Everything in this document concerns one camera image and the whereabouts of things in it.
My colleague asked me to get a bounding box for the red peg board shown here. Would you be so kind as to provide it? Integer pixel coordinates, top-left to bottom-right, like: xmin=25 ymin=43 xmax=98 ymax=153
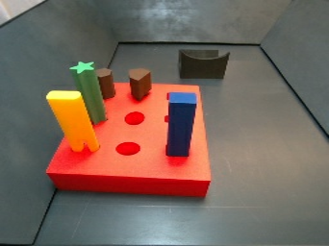
xmin=47 ymin=83 xmax=211 ymax=197

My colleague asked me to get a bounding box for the yellow arch block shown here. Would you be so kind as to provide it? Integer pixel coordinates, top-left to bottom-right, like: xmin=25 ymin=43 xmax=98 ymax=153
xmin=47 ymin=90 xmax=100 ymax=152

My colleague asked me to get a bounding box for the dark blue rectangular block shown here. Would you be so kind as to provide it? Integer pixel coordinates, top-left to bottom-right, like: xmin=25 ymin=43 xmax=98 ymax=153
xmin=167 ymin=92 xmax=197 ymax=157

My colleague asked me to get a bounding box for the brown rounded peg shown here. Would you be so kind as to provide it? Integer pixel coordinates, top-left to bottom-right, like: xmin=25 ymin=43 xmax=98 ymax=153
xmin=128 ymin=68 xmax=151 ymax=101

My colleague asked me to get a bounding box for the green star block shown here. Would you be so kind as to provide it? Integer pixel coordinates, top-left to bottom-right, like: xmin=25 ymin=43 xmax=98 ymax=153
xmin=70 ymin=61 xmax=107 ymax=124

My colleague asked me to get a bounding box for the brown hexagonal peg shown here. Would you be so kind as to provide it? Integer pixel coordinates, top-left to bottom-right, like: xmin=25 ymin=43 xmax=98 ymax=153
xmin=96 ymin=68 xmax=115 ymax=99

